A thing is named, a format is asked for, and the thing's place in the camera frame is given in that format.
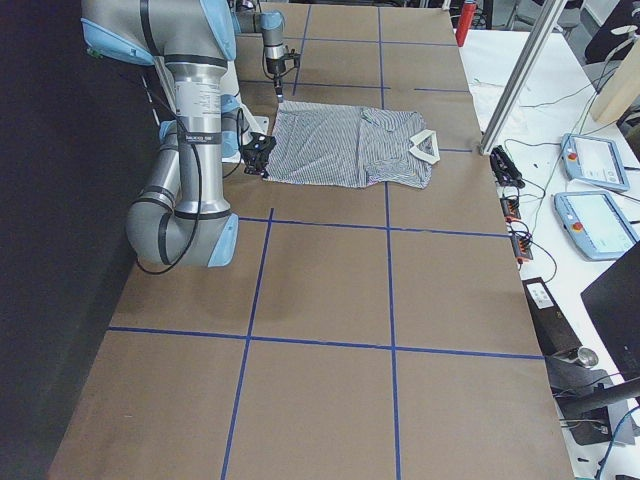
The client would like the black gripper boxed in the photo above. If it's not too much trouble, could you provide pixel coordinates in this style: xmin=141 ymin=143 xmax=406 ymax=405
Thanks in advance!
xmin=241 ymin=132 xmax=277 ymax=176
xmin=264 ymin=57 xmax=287 ymax=103

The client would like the striped polo shirt white collar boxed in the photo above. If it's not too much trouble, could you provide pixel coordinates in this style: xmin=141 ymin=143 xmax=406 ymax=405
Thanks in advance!
xmin=266 ymin=101 xmax=440 ymax=189

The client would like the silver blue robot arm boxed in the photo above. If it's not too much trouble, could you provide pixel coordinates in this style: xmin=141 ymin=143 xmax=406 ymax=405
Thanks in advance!
xmin=231 ymin=1 xmax=299 ymax=103
xmin=81 ymin=1 xmax=298 ymax=272

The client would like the red bottle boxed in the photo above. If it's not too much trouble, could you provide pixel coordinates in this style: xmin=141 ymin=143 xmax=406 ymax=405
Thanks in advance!
xmin=455 ymin=0 xmax=477 ymax=47

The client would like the black connector bundle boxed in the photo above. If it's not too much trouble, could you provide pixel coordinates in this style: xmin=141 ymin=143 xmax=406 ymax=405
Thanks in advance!
xmin=489 ymin=145 xmax=526 ymax=189

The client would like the orange black terminal block strip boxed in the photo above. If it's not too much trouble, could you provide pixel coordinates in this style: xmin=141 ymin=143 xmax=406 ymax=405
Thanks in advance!
xmin=499 ymin=196 xmax=533 ymax=265

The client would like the upper blue teach pendant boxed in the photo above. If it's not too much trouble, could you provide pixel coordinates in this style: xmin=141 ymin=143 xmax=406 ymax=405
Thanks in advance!
xmin=561 ymin=133 xmax=630 ymax=192

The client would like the blue teach pendant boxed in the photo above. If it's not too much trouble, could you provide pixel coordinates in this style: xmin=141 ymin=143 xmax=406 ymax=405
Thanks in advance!
xmin=561 ymin=133 xmax=630 ymax=192
xmin=553 ymin=190 xmax=639 ymax=261

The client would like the lower blue teach pendant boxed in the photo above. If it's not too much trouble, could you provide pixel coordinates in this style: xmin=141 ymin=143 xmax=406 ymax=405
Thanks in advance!
xmin=553 ymin=190 xmax=639 ymax=261

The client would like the black box with white label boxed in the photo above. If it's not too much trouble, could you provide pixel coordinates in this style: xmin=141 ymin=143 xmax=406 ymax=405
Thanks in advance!
xmin=522 ymin=277 xmax=582 ymax=356

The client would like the wooden beam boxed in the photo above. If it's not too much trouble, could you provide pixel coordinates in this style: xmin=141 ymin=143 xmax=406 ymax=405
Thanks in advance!
xmin=591 ymin=25 xmax=639 ymax=124

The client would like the silver round knob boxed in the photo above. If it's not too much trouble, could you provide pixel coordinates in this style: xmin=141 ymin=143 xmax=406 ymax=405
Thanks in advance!
xmin=576 ymin=346 xmax=599 ymax=369

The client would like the black monitor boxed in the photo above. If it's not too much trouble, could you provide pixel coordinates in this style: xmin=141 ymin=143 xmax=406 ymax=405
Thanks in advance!
xmin=581 ymin=244 xmax=640 ymax=379

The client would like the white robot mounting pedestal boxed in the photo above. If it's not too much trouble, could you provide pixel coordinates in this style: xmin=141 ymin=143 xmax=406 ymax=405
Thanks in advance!
xmin=220 ymin=61 xmax=269 ymax=162

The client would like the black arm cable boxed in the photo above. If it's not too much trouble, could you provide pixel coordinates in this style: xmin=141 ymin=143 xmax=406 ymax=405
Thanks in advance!
xmin=133 ymin=74 xmax=251 ymax=276

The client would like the aluminium frame post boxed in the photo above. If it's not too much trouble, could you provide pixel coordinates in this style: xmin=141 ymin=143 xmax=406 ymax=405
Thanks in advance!
xmin=479 ymin=0 xmax=567 ymax=155

